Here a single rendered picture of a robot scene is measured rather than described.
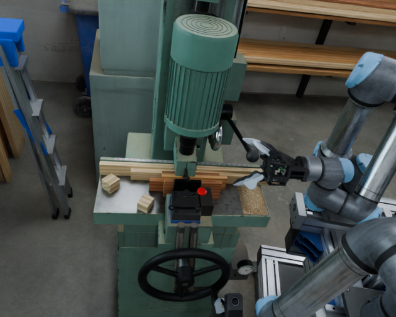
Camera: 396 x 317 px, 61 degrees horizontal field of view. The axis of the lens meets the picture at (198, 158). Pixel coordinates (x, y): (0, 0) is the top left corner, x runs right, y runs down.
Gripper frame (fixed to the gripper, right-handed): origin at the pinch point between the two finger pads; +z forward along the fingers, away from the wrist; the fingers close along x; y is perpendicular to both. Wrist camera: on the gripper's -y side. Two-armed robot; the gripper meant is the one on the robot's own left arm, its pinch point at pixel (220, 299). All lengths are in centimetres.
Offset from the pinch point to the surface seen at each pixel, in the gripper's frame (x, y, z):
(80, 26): -74, -103, 175
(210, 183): -2.9, -31.9, 17.3
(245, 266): 14.1, 0.4, 20.4
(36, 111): -79, -47, 89
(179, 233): -14.0, -19.8, 3.2
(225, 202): 4.0, -24.6, 19.9
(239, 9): 3, -90, 25
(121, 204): -32.3, -23.4, 18.0
